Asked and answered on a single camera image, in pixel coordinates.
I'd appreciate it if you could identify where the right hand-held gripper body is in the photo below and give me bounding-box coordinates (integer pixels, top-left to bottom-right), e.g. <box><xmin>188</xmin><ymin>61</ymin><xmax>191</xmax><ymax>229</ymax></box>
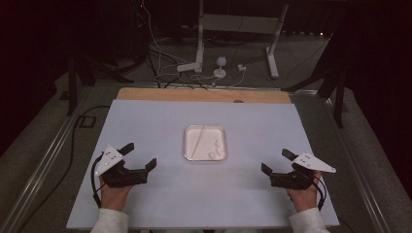
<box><xmin>270</xmin><ymin>152</ymin><xmax>337</xmax><ymax>190</ymax></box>

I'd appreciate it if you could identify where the person's left hand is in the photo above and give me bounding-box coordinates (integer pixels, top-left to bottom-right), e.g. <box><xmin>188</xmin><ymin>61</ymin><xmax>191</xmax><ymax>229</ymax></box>
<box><xmin>100</xmin><ymin>176</ymin><xmax>134</xmax><ymax>212</ymax></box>

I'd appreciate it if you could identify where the person's right hand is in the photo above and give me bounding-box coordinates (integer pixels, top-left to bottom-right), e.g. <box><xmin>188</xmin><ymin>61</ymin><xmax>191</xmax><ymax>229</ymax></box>
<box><xmin>286</xmin><ymin>171</ymin><xmax>322</xmax><ymax>214</ymax></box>

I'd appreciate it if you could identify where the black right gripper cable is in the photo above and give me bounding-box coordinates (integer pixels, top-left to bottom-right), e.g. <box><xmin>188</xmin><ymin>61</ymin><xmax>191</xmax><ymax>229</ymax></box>
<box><xmin>311</xmin><ymin>176</ymin><xmax>326</xmax><ymax>212</ymax></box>

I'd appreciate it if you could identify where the white rectangular tray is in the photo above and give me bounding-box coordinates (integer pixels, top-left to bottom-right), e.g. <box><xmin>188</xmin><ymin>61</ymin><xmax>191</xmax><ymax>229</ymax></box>
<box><xmin>184</xmin><ymin>124</ymin><xmax>227</xmax><ymax>162</ymax></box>

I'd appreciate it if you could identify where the black square floor plate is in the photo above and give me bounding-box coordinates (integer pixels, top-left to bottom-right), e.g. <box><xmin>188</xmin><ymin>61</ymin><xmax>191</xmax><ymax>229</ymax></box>
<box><xmin>79</xmin><ymin>115</ymin><xmax>97</xmax><ymax>128</ymax></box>

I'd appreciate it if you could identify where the white metal stand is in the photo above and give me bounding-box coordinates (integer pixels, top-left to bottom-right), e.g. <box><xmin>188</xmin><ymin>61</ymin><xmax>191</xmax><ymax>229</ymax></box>
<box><xmin>194</xmin><ymin>0</ymin><xmax>290</xmax><ymax>80</ymax></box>

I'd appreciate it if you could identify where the black floor cable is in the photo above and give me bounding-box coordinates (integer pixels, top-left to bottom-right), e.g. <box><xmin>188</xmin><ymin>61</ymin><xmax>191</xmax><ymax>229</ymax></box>
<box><xmin>17</xmin><ymin>104</ymin><xmax>112</xmax><ymax>229</ymax></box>

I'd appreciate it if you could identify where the black tripod stand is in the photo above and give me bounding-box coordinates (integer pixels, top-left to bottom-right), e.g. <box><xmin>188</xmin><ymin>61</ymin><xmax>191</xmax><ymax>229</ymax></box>
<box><xmin>65</xmin><ymin>48</ymin><xmax>135</xmax><ymax>117</ymax></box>
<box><xmin>281</xmin><ymin>32</ymin><xmax>347</xmax><ymax>129</ymax></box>

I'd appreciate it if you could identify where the white cable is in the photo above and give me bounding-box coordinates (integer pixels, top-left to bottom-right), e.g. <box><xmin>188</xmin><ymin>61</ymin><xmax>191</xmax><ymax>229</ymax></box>
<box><xmin>141</xmin><ymin>0</ymin><xmax>183</xmax><ymax>66</ymax></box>

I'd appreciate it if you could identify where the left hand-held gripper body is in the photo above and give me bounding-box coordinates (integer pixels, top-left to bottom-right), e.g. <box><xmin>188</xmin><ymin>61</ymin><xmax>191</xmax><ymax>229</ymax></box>
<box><xmin>94</xmin><ymin>145</ymin><xmax>149</xmax><ymax>189</ymax></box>

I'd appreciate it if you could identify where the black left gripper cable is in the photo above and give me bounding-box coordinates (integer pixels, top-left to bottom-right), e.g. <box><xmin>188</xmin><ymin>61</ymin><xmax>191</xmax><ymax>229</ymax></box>
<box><xmin>90</xmin><ymin>151</ymin><xmax>108</xmax><ymax>209</ymax></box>

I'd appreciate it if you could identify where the metal floor rail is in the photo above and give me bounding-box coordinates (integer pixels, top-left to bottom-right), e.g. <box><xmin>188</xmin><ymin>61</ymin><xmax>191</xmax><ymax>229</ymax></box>
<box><xmin>0</xmin><ymin>85</ymin><xmax>93</xmax><ymax>233</ymax></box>
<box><xmin>319</xmin><ymin>95</ymin><xmax>392</xmax><ymax>233</ymax></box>

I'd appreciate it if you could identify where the white table cover sheet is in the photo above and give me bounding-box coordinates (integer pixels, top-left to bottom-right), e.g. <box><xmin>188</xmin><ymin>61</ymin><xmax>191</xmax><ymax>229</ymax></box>
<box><xmin>66</xmin><ymin>99</ymin><xmax>340</xmax><ymax>230</ymax></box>

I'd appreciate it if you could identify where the white round device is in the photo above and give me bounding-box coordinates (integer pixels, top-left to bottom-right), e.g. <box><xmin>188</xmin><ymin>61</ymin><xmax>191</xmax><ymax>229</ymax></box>
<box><xmin>213</xmin><ymin>56</ymin><xmax>228</xmax><ymax>80</ymax></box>

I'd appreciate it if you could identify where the thin wooden skewer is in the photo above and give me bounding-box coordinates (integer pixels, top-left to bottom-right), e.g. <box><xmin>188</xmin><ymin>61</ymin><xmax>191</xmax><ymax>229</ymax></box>
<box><xmin>192</xmin><ymin>126</ymin><xmax>206</xmax><ymax>159</ymax></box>

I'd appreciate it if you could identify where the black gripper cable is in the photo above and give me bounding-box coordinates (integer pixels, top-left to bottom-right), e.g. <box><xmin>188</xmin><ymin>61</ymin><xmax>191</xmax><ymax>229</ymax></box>
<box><xmin>311</xmin><ymin>176</ymin><xmax>326</xmax><ymax>212</ymax></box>
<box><xmin>90</xmin><ymin>151</ymin><xmax>108</xmax><ymax>209</ymax></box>

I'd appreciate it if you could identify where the white power strip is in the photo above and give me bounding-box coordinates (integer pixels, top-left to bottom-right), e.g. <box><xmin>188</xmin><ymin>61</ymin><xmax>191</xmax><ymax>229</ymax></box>
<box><xmin>176</xmin><ymin>62</ymin><xmax>202</xmax><ymax>73</ymax></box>

